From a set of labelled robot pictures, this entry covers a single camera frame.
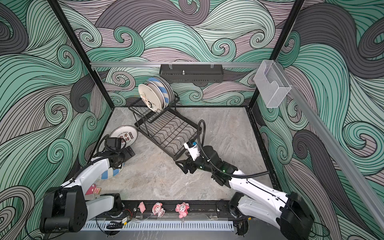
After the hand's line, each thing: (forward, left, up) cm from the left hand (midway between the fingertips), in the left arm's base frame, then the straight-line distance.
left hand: (127, 154), depth 88 cm
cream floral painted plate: (+25, -13, +23) cm, 37 cm away
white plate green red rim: (+23, -20, +30) cm, 43 cm away
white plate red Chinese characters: (+17, +6, -5) cm, 19 cm away
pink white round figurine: (-28, -23, -1) cm, 36 cm away
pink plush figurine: (-28, -35, 0) cm, 45 cm away
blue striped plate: (+25, -23, +30) cm, 46 cm away
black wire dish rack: (+22, -22, -4) cm, 31 cm away
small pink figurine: (-27, -15, -2) cm, 31 cm away
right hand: (-8, -34, +13) cm, 37 cm away
